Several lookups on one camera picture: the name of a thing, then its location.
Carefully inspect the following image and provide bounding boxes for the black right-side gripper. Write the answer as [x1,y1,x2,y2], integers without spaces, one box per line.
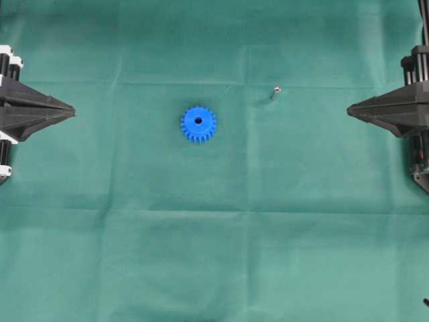
[346,45,429,194]

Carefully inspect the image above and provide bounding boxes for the left-side gripper white rails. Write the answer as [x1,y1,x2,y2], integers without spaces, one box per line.
[0,45,77,184]

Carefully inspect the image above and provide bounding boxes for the blue plastic gear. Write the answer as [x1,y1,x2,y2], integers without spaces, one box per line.
[180,105,217,144]

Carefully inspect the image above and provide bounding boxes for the green table cloth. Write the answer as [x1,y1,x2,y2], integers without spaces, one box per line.
[1,1,428,321]

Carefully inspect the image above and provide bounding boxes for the black cable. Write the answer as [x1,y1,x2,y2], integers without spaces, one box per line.
[418,0,429,46]

